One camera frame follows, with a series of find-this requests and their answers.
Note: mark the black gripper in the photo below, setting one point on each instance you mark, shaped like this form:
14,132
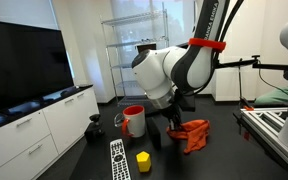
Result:
172,110

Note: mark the orange towel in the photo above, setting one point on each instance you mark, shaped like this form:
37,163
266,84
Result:
197,131

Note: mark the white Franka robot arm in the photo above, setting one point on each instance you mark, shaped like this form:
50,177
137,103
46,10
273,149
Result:
154,76

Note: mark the black rectangular box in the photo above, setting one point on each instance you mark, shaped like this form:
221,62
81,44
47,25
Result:
154,135

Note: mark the white mug red inside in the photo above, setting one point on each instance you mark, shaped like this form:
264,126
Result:
135,125

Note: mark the yellow hexagonal block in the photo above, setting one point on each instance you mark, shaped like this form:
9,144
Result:
144,163

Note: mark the silver remote control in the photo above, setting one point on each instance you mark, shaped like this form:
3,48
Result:
119,160

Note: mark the orange black spring clamp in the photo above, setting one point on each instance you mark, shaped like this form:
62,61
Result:
249,108

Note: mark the black vertical stand pole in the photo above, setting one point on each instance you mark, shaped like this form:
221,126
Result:
240,80

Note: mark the black knob clamp block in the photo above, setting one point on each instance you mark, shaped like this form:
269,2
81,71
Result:
94,130

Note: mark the person in green shirt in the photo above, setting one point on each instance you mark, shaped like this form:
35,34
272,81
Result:
277,96

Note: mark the white drawer cabinet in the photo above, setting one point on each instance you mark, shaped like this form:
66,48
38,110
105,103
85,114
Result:
67,116

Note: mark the large black television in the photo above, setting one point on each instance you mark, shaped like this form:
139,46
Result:
24,63

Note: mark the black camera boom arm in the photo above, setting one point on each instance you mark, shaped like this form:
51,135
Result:
237,62

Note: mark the aluminium extrusion frame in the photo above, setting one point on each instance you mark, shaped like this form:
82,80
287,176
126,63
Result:
267,121

